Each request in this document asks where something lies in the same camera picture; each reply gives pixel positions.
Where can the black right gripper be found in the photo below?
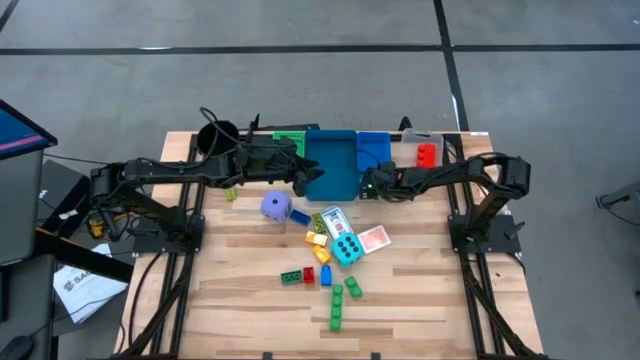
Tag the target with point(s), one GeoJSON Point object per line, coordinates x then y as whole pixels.
{"type": "Point", "coordinates": [382, 182]}

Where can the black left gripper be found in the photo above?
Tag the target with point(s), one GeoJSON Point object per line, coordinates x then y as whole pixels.
{"type": "Point", "coordinates": [270, 160]}

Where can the blue brick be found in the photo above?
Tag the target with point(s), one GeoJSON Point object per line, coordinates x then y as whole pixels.
{"type": "Point", "coordinates": [300, 217]}

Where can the purple foam die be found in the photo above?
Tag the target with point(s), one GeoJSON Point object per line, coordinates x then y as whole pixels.
{"type": "Point", "coordinates": [276, 206]}

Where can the red studded toy block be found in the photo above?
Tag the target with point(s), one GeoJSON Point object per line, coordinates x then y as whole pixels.
{"type": "Point", "coordinates": [427, 156]}

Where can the yellow brick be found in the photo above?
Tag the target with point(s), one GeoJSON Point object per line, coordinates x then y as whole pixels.
{"type": "Point", "coordinates": [316, 238]}

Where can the small lime green brick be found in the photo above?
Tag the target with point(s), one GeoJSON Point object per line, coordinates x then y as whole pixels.
{"type": "Point", "coordinates": [230, 194]}

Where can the cyan foam die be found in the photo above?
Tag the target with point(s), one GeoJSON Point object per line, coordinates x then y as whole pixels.
{"type": "Point", "coordinates": [336, 252]}

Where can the yellow block with peg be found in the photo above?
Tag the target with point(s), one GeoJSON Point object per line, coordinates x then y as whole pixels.
{"type": "Point", "coordinates": [322, 254]}

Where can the red sloped brick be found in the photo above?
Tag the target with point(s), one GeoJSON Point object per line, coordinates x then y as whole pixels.
{"type": "Point", "coordinates": [308, 275]}

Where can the blue block with peg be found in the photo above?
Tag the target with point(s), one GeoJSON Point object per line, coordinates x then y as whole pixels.
{"type": "Point", "coordinates": [326, 276]}

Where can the green two-stud block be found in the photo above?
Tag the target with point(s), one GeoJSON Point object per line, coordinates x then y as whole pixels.
{"type": "Point", "coordinates": [353, 287]}

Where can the dark green brick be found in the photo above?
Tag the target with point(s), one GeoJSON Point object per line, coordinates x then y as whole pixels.
{"type": "Point", "coordinates": [291, 277]}

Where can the green four-stud block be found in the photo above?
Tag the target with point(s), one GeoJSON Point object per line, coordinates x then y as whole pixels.
{"type": "Point", "coordinates": [336, 307]}

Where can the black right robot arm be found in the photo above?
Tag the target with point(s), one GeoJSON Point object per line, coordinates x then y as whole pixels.
{"type": "Point", "coordinates": [450, 172]}

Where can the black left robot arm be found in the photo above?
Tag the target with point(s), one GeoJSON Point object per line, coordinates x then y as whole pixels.
{"type": "Point", "coordinates": [165, 167]}

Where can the large teal tray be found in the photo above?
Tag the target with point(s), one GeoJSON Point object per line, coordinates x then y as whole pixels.
{"type": "Point", "coordinates": [330, 165]}

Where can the small blue bin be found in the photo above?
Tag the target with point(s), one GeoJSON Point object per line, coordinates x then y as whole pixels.
{"type": "Point", "coordinates": [375, 147]}

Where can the green mesh basket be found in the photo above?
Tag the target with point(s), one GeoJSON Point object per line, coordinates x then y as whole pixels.
{"type": "Point", "coordinates": [290, 136]}

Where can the clear plastic bin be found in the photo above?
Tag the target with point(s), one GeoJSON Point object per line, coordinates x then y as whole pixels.
{"type": "Point", "coordinates": [407, 150]}

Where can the orange-backed card deck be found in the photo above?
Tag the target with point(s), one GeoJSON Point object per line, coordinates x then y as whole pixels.
{"type": "Point", "coordinates": [374, 239]}

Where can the card deck in clear case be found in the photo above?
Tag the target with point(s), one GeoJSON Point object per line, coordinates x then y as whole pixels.
{"type": "Point", "coordinates": [337, 222]}

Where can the black table clamp with bar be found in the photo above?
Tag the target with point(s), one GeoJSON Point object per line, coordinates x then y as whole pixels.
{"type": "Point", "coordinates": [255, 125]}

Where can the black cup with monster face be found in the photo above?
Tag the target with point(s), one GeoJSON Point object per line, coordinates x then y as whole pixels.
{"type": "Point", "coordinates": [210, 132]}

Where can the yellow connector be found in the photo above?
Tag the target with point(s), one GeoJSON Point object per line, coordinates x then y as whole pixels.
{"type": "Point", "coordinates": [96, 229]}

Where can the black desk bar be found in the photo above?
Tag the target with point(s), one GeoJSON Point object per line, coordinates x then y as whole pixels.
{"type": "Point", "coordinates": [90, 262]}

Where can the black case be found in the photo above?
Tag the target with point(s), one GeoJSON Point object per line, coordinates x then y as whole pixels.
{"type": "Point", "coordinates": [60, 185]}

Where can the white printed paper bag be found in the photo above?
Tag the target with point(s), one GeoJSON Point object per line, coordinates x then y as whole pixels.
{"type": "Point", "coordinates": [85, 295]}

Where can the grey monitor with blue screen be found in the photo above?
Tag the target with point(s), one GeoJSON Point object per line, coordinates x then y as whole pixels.
{"type": "Point", "coordinates": [20, 200]}

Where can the black desk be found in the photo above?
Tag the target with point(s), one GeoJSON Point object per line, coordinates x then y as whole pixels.
{"type": "Point", "coordinates": [30, 300]}

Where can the black computer mouse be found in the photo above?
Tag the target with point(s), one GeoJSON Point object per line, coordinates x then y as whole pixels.
{"type": "Point", "coordinates": [15, 349]}

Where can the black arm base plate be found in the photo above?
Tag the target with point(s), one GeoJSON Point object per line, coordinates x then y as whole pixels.
{"type": "Point", "coordinates": [150, 245]}
{"type": "Point", "coordinates": [500, 245]}

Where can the black aluminium table frame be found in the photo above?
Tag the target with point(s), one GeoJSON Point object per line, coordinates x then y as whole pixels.
{"type": "Point", "coordinates": [473, 310]}

